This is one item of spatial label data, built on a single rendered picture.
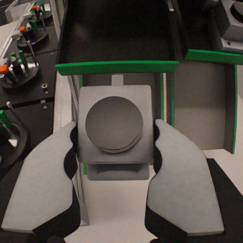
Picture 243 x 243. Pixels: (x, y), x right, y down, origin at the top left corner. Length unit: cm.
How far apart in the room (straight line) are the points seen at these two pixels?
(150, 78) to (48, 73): 36
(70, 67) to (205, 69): 27
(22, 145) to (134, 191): 28
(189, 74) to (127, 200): 31
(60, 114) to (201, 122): 33
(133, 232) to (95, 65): 37
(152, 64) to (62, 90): 40
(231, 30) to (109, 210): 43
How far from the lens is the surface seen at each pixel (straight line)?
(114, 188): 49
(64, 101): 53
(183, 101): 38
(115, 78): 16
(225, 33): 25
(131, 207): 48
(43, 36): 82
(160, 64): 21
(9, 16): 159
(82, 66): 21
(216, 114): 41
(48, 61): 68
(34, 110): 53
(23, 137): 46
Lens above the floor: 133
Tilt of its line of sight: 52 degrees down
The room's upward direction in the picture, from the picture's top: 2 degrees counter-clockwise
